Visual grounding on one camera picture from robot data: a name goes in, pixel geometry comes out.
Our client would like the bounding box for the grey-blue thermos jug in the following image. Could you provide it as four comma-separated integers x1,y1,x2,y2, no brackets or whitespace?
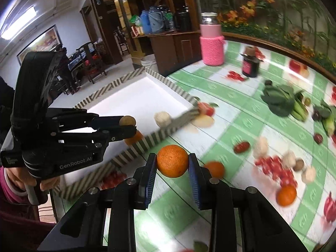
148,5,168,34

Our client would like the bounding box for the wooden door frame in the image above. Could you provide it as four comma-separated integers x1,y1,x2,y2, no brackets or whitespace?
80,0,132,65

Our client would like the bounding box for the ceiling light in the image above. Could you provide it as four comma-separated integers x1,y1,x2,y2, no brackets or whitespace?
0,5,37,40

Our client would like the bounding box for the jar with pink knitted sleeve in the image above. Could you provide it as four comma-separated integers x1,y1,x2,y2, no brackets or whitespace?
199,12,226,66

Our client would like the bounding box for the white bucket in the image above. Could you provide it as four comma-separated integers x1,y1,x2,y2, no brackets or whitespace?
140,54,159,72

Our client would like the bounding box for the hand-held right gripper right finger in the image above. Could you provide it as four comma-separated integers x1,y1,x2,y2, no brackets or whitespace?
188,153,308,252

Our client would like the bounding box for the green checked fruit-print tablecloth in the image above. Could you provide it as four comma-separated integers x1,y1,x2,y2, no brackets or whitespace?
50,41,336,252

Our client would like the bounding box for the striped white box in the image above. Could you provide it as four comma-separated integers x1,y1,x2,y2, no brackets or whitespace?
52,67,201,200

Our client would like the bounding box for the orange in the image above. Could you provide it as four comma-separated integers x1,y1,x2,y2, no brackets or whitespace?
277,184,298,207
125,131,144,146
204,161,225,179
157,145,189,178

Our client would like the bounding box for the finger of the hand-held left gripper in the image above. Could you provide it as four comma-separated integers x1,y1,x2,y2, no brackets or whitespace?
47,108,125,135
54,125,138,161

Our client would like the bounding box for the red date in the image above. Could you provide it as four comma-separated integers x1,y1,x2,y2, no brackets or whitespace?
234,142,250,154

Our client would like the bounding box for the dark jar with red label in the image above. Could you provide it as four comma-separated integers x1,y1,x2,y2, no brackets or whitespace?
240,46,260,78

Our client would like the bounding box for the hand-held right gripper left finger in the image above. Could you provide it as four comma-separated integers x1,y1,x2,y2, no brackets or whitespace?
37,153,158,252

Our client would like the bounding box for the framed wall picture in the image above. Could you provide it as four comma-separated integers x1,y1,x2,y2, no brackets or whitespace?
17,24,62,65

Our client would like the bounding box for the flower wall poster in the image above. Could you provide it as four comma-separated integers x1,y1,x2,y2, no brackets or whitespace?
194,0,336,66

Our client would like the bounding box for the person's left hand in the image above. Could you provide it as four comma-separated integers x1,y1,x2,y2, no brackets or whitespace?
5,166,61,197

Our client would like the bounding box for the blue thermos jug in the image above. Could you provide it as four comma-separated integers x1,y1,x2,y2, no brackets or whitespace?
140,10,151,34

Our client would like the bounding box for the wooden cabinet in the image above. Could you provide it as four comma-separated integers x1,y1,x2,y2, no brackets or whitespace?
131,30,202,76

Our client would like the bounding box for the leafy green vegetable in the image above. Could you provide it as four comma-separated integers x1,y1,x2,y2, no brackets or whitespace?
312,98,336,137

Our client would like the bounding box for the green bok choy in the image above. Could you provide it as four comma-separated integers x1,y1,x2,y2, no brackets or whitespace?
261,84,309,122

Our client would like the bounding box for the striped brown cloth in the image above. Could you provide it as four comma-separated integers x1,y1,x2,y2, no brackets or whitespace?
39,205,57,224

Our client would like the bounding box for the dark wooden chair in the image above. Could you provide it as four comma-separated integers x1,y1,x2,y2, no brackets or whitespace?
77,42,107,84

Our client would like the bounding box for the dark thermos jug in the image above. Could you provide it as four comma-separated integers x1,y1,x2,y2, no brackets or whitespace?
176,7,192,32

